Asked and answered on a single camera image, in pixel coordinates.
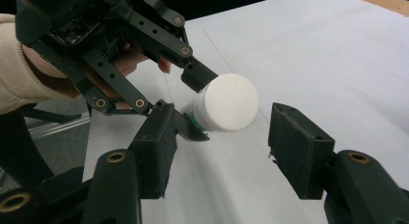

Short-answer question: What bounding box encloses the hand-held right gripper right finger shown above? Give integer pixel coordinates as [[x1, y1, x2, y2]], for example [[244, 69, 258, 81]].
[[267, 101, 336, 200]]

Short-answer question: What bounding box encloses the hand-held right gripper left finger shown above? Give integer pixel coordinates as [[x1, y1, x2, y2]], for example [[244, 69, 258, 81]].
[[128, 99, 178, 199]]

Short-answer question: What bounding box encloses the green and white glue stick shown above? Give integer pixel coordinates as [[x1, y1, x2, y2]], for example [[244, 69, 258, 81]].
[[179, 72, 260, 133]]

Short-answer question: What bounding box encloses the dark curtain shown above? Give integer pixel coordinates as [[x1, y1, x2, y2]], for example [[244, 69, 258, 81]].
[[141, 0, 293, 21]]

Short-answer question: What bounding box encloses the white table mat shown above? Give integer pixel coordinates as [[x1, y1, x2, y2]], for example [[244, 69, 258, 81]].
[[81, 0, 409, 224]]

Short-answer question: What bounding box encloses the wooden table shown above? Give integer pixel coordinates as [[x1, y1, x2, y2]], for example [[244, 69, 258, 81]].
[[341, 0, 409, 17]]

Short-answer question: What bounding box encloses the metal rail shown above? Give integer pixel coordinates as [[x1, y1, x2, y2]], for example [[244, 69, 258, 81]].
[[27, 116, 93, 140]]

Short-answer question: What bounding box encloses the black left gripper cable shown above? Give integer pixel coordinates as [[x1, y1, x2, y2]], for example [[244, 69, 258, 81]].
[[21, 106, 84, 125]]

